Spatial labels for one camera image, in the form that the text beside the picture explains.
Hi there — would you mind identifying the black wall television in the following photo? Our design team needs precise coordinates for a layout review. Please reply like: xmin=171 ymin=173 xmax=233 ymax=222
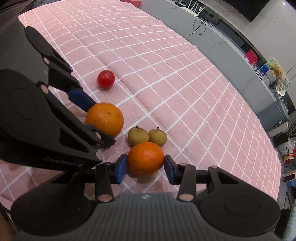
xmin=224 ymin=0 xmax=269 ymax=22

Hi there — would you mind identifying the orange mandarin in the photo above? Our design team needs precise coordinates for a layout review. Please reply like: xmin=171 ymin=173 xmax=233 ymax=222
xmin=127 ymin=142 xmax=165 ymax=176
xmin=85 ymin=102 xmax=124 ymax=138

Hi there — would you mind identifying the red box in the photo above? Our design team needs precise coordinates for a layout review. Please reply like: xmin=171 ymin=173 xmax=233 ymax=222
xmin=244 ymin=50 xmax=258 ymax=65

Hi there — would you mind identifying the orange mandarin back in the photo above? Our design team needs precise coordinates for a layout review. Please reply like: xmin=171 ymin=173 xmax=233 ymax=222
xmin=85 ymin=102 xmax=124 ymax=138

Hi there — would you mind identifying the teddy bear gift box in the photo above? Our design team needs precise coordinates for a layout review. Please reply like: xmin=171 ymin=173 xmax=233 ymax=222
xmin=259 ymin=58 xmax=290 ymax=98

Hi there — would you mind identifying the white wifi router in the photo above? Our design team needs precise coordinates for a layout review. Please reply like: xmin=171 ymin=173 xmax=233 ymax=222
xmin=184 ymin=1 xmax=205 ymax=16

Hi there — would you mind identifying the red cherry tomato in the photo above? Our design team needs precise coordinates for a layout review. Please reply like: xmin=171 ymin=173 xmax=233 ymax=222
xmin=97 ymin=70 xmax=115 ymax=90

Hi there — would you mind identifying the grey cylindrical trash bin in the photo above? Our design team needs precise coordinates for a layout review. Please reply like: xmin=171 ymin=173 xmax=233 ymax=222
xmin=257 ymin=99 xmax=289 ymax=132

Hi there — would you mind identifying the pink checkered tablecloth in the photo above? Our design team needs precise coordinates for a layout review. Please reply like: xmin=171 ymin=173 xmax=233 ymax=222
xmin=1 ymin=1 xmax=281 ymax=199

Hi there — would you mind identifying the potted long-leaf plant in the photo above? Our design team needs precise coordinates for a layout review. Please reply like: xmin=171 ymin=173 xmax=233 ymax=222
xmin=273 ymin=121 xmax=295 ymax=148

